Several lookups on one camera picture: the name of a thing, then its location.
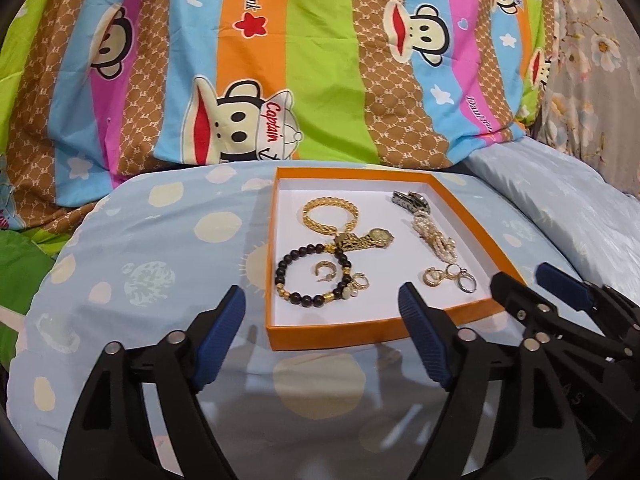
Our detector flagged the pearl bracelet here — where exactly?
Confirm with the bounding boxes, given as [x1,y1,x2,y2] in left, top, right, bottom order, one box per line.
[411,212,458,263]

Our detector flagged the black bead bracelet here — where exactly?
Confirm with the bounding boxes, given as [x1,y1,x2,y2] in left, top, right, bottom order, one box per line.
[275,244,353,307]

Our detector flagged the plain light blue pillow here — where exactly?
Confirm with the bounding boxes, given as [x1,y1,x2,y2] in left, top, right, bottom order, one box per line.
[465,140,640,306]

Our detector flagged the orange shallow box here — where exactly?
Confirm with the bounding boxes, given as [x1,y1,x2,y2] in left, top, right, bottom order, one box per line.
[265,167,528,351]

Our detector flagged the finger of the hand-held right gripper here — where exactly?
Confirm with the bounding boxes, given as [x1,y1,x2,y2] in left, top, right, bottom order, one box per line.
[535,262,621,311]
[490,271,616,348]

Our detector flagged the gold wristwatch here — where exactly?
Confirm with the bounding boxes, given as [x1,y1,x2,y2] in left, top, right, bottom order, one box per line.
[327,227,396,256]

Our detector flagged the colourful cartoon printed blanket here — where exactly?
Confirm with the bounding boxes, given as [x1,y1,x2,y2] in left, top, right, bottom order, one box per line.
[0,0,551,231]

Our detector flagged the grey floral bedsheet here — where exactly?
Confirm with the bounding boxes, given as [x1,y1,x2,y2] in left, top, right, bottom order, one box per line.
[525,0,640,196]

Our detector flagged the light blue dotted pillow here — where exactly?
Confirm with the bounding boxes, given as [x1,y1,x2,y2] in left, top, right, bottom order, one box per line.
[10,162,576,480]

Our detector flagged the green cloth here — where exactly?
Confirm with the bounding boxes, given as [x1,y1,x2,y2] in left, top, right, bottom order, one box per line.
[0,230,56,306]

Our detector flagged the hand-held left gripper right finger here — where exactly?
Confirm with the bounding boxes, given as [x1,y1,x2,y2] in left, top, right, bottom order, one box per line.
[397,282,588,480]

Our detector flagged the gold chain bangle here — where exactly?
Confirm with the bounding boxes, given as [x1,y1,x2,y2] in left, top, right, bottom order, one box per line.
[302,197,360,236]

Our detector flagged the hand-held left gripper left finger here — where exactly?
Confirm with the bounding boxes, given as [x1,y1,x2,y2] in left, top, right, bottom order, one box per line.
[62,285,247,480]

